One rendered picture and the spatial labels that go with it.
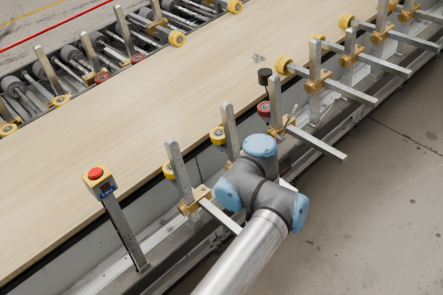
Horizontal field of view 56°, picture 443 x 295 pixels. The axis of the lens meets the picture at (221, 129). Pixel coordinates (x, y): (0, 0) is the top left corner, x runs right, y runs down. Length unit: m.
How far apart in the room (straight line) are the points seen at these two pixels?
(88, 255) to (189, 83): 0.92
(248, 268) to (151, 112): 1.20
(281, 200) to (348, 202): 1.67
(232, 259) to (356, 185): 1.91
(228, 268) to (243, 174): 0.27
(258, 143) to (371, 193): 1.66
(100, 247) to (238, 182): 0.89
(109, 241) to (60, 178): 0.33
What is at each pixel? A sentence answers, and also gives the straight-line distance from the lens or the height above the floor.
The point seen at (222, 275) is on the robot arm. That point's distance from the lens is 0.86.
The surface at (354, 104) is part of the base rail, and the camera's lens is 2.21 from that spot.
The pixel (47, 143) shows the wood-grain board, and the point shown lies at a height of 0.90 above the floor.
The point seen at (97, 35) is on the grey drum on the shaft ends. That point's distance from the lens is 2.85.
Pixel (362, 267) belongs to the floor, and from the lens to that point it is 2.40.
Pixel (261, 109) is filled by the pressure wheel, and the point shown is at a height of 0.91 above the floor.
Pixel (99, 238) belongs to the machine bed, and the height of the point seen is 0.74.
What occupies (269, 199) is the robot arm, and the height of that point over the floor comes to 1.29.
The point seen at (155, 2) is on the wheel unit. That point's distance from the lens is 2.50.
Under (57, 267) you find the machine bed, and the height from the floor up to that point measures 0.76.
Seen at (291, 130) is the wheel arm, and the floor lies 0.86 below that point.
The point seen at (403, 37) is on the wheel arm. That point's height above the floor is 0.96.
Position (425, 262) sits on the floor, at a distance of 2.48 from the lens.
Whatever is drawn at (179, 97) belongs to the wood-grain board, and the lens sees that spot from 1.99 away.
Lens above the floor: 2.07
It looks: 42 degrees down
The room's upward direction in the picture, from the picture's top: 11 degrees counter-clockwise
